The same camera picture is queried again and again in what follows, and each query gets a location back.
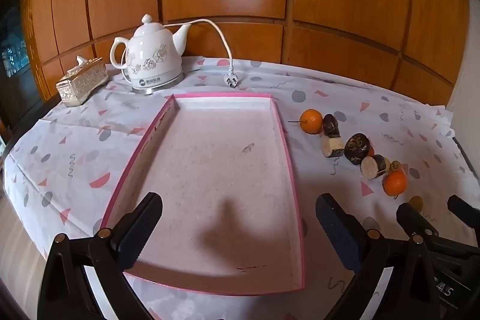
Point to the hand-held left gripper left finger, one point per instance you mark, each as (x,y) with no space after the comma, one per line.
(138,226)

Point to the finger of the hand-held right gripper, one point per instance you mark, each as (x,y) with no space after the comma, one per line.
(463,207)
(412,217)

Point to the dark window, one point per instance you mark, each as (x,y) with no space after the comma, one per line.
(13,57)

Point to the silver kettle base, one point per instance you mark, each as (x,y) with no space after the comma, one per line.
(150,90)

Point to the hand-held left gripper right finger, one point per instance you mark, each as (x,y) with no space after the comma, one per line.
(339,230)

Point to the small red tomato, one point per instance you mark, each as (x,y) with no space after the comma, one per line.
(371,152)

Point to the white floral ceramic kettle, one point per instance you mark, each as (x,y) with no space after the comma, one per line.
(150,50)

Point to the white patterned tablecloth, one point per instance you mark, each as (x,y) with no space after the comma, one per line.
(75,140)

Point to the pink shallow box tray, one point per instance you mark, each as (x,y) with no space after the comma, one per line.
(217,162)

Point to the mandarin orange with stem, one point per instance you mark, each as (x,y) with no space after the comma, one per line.
(311,121)

